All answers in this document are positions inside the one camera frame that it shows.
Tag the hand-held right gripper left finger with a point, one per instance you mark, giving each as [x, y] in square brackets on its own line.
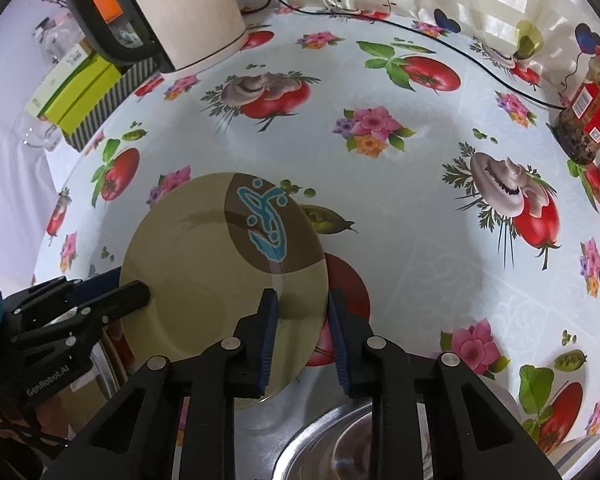
[269, 340]

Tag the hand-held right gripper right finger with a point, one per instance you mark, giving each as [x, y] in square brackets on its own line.
[337, 345]

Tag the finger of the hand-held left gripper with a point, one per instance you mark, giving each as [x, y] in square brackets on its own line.
[100, 282]
[130, 294]

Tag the beige plate with blue design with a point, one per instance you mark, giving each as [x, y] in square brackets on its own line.
[190, 260]

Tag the stainless steel bowl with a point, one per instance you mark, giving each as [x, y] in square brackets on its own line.
[325, 440]

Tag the floral vegetable-print tablecloth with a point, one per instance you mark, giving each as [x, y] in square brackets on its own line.
[405, 185]

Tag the black and white striped box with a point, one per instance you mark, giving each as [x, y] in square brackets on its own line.
[115, 97]

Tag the lime green box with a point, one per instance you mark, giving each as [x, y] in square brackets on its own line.
[90, 95]

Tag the white and green box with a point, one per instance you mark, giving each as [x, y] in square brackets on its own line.
[65, 75]

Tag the clear glass jar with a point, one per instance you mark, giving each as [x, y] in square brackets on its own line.
[55, 37]

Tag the cream electric kettle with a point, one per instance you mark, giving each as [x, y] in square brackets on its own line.
[190, 10]

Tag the glass jar with red label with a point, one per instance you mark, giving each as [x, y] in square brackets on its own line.
[587, 110]

